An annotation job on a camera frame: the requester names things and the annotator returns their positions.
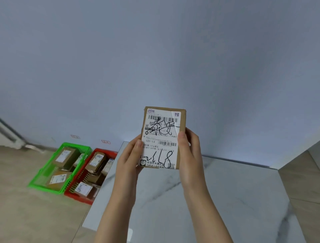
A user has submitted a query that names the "person's left hand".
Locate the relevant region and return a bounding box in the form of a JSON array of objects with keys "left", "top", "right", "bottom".
[{"left": 115, "top": 135, "right": 145, "bottom": 200}]

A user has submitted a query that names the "person's right hand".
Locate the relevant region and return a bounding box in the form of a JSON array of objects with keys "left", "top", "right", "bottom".
[{"left": 177, "top": 128, "right": 208, "bottom": 195}]

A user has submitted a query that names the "small parcel marked 8772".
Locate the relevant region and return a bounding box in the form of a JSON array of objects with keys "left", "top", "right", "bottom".
[{"left": 102, "top": 158, "right": 115, "bottom": 176}]

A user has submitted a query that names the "long narrow cardboard box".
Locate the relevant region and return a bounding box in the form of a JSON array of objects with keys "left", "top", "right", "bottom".
[{"left": 85, "top": 173, "right": 106, "bottom": 186}]

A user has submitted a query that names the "tall parcel with 9777 sticker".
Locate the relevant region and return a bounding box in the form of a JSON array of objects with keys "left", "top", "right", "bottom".
[{"left": 85, "top": 151, "right": 108, "bottom": 175}]

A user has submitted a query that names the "small labelled cardboard parcel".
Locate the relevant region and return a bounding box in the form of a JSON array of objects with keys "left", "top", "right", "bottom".
[{"left": 74, "top": 181, "right": 98, "bottom": 200}]

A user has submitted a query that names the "small plain cardboard box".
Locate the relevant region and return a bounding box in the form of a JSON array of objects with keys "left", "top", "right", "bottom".
[{"left": 139, "top": 106, "right": 187, "bottom": 170}]

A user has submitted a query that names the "narrow taped parcel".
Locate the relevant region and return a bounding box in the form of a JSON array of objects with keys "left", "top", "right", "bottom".
[{"left": 73, "top": 153, "right": 86, "bottom": 168}]

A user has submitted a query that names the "red plastic basket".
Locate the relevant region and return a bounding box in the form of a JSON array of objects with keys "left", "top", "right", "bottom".
[{"left": 64, "top": 148, "right": 118, "bottom": 206}]

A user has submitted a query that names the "yellow-taped cardboard box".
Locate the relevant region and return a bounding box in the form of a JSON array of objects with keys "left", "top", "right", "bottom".
[{"left": 46, "top": 170, "right": 73, "bottom": 192}]

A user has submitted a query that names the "green plastic basket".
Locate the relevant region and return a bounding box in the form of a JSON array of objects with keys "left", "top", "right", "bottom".
[{"left": 27, "top": 142, "right": 92, "bottom": 195}]

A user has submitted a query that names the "person's right forearm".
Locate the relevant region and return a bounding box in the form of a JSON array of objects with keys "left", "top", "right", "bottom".
[{"left": 184, "top": 186, "right": 234, "bottom": 243}]

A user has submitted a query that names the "person's left forearm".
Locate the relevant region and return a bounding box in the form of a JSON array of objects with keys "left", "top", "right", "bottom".
[{"left": 94, "top": 191, "right": 138, "bottom": 243}]

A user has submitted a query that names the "white radiator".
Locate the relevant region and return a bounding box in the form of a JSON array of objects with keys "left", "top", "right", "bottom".
[{"left": 0, "top": 117, "right": 25, "bottom": 150}]

